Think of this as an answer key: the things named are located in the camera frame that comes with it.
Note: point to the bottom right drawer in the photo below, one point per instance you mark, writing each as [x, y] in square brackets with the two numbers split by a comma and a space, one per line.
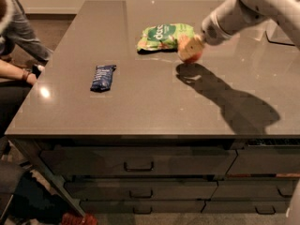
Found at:
[261, 208]

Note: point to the blue snack bar wrapper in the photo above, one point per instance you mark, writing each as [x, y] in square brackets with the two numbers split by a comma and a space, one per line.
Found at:
[103, 78]

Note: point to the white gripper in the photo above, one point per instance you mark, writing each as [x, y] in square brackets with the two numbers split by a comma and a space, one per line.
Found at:
[211, 32]

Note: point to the top left drawer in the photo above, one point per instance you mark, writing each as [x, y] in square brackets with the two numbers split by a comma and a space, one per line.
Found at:
[131, 161]

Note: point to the middle right drawer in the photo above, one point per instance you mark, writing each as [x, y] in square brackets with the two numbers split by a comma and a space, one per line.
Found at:
[260, 190]

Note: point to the bottom left drawer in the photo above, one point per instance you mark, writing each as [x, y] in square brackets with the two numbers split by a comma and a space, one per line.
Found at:
[142, 207]

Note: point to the red shoe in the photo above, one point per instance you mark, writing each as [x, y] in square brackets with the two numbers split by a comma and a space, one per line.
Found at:
[71, 219]

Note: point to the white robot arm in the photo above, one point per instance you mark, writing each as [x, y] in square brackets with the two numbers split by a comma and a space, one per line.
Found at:
[284, 13]

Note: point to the small black white object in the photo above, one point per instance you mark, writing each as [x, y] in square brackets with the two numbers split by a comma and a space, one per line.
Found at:
[37, 69]

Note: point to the drawer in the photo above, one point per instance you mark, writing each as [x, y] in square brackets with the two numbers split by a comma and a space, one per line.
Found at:
[141, 190]
[260, 190]
[261, 208]
[142, 207]
[131, 161]
[266, 161]

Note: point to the top right drawer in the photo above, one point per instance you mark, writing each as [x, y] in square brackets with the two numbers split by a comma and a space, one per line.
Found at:
[266, 161]

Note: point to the green snack bag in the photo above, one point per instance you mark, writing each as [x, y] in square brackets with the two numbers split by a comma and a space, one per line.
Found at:
[163, 37]

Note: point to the person in grey sleeve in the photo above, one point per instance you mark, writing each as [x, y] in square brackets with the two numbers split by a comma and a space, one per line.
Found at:
[30, 200]

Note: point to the middle left drawer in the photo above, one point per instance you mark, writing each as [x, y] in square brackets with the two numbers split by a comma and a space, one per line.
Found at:
[141, 190]

